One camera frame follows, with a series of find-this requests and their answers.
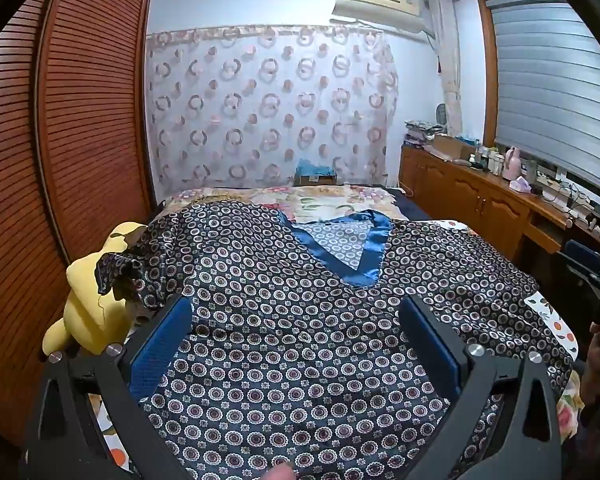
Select open cardboard box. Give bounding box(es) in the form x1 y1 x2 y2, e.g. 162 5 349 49
430 135 476 161

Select cream floral blanket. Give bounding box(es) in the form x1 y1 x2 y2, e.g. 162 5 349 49
172 185 411 226

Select person's right hand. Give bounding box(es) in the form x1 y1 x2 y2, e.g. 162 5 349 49
577 322 600 406

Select beige wall air conditioner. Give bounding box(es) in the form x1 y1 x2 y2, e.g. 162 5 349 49
331 0 426 33

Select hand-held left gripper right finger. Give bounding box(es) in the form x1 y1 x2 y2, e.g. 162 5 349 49
397 294 566 480

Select pink kettle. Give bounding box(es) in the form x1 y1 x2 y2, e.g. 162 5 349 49
502 147 523 181

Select navy patterned satin top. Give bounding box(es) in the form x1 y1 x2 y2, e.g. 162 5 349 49
95 200 576 480

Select yellow plush toy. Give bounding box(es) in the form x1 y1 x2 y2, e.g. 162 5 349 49
42 221 148 356

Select brown louvered wardrobe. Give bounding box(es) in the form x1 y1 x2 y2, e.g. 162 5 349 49
0 0 156 451

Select white orange-print sheet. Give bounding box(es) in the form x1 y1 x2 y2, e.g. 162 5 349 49
87 217 586 480

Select beige tied curtain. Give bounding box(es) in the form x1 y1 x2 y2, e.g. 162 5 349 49
427 0 463 136

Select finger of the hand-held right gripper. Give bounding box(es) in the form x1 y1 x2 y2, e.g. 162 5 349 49
565 239 600 281

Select row of small bottles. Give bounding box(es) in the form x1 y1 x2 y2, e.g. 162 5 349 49
472 145 505 173

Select sheer ring-patterned curtain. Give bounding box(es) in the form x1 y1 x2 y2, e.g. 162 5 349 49
145 25 400 198

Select wooden sideboard cabinet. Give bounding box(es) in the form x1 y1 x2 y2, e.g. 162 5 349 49
399 142 600 266

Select stack of folded clothes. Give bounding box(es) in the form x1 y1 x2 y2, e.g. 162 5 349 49
405 119 448 147

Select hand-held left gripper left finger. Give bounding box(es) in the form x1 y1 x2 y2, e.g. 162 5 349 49
22 295 195 480

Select black cables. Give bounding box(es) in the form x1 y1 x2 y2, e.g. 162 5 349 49
550 182 600 228

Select small cardboard box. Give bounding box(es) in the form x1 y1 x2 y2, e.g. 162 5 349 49
295 172 338 187

